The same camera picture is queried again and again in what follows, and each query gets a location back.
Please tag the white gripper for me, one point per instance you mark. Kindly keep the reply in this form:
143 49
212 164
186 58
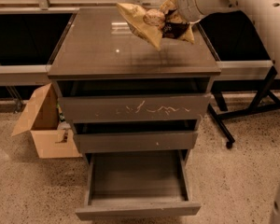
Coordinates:
187 7

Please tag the brown chip bag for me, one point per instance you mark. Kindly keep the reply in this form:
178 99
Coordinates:
152 25

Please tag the grey top drawer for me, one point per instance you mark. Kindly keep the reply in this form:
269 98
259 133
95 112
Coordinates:
134 108

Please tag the grey drawer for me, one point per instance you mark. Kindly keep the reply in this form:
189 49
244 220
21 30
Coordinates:
123 142
134 108
137 184

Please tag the grey drawer cabinet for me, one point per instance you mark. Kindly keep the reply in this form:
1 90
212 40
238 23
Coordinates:
101 57

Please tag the grey middle drawer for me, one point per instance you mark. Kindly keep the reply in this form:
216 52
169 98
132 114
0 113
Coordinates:
123 142

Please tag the grey bottom drawer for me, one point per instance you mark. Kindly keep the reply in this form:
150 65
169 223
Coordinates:
137 184

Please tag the bottle in cardboard box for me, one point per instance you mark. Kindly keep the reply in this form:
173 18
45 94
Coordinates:
63 125

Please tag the open cardboard box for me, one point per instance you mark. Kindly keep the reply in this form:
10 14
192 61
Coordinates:
40 118

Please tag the metal rail right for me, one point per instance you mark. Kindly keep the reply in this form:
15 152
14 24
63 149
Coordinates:
243 70

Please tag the metal rail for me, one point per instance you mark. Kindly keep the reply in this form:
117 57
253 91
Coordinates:
24 75
243 70

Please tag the metal rail left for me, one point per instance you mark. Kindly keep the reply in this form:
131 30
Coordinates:
24 75

